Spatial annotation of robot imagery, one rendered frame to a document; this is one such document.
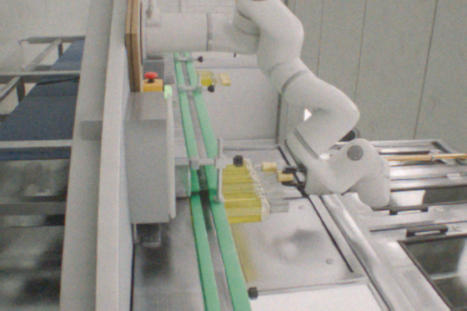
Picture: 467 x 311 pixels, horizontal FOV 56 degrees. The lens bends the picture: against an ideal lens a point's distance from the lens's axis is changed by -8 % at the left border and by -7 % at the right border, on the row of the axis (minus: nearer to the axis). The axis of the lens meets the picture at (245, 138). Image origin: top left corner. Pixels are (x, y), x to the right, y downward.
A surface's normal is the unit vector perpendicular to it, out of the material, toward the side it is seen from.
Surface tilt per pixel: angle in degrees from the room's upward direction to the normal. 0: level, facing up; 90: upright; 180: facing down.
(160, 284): 90
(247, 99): 90
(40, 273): 90
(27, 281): 90
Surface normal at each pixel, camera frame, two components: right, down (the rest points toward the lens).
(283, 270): 0.04, -0.92
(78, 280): 0.13, -0.58
